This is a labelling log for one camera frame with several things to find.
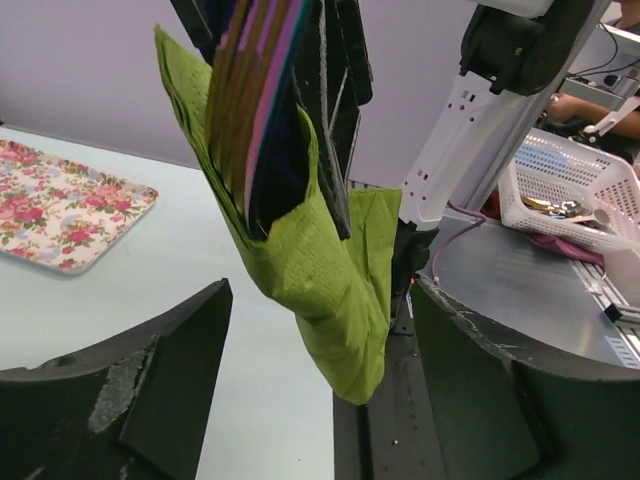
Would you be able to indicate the floral patterned tray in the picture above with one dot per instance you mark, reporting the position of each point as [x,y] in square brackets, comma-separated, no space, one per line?
[60,214]

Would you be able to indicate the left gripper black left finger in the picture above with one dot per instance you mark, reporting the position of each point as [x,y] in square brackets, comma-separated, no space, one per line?
[134,406]

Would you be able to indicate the green paper napkin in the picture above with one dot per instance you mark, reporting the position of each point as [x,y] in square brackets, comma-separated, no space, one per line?
[339,290]

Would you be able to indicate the white perforated plastic basket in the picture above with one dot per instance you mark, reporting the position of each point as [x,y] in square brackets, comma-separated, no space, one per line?
[550,168]

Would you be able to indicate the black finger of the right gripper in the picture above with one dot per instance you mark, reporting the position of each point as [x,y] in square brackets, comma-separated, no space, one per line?
[200,20]
[333,80]

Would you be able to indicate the iridescent fork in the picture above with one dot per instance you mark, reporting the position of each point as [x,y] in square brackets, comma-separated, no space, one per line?
[253,61]

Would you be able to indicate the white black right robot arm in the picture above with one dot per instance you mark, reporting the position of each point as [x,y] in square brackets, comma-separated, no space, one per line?
[510,50]

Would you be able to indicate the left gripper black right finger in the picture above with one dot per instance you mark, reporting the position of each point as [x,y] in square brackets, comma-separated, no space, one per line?
[507,406]

